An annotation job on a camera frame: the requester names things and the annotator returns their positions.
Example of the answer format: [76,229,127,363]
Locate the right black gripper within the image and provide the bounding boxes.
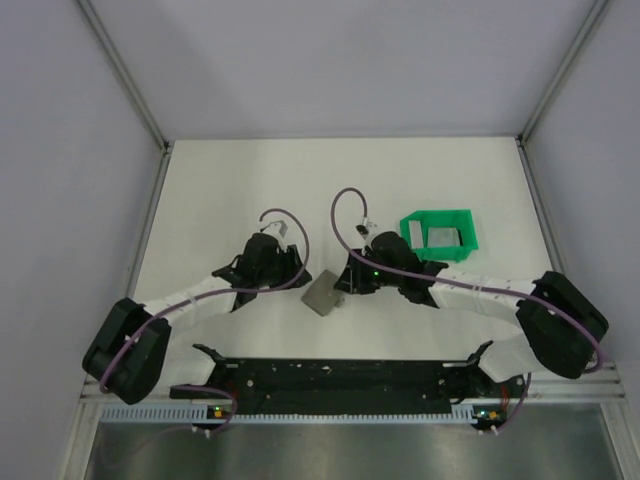
[334,248,403,295]

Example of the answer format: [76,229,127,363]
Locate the grey card holder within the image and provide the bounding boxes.
[301,269,345,317]

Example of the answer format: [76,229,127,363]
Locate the green plastic bin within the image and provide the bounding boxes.
[399,209,479,263]

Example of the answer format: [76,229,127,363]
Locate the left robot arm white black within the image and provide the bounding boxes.
[82,231,312,405]

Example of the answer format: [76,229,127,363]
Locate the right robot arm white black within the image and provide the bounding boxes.
[334,231,609,396]

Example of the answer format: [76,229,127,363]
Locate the stack of white cards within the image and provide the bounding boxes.
[408,220,425,250]

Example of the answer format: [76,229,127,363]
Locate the silver VIP card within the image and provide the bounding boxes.
[427,227,462,249]

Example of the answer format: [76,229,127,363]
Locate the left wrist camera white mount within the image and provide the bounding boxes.
[259,220,288,250]

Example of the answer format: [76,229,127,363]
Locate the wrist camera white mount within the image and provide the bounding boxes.
[259,220,288,250]
[356,216,381,245]

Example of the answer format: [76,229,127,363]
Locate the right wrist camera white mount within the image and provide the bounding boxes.
[356,216,381,245]

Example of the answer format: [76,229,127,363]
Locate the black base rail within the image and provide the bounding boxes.
[170,344,525,416]

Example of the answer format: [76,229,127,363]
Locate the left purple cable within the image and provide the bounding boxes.
[98,208,314,436]

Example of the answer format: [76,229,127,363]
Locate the white slotted cable duct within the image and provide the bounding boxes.
[99,401,488,426]

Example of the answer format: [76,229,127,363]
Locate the right aluminium frame post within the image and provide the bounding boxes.
[517,0,616,146]

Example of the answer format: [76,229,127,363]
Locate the aluminium frame post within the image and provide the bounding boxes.
[74,0,174,151]
[517,0,616,146]

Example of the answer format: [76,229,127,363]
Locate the left aluminium frame post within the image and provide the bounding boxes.
[74,0,174,151]

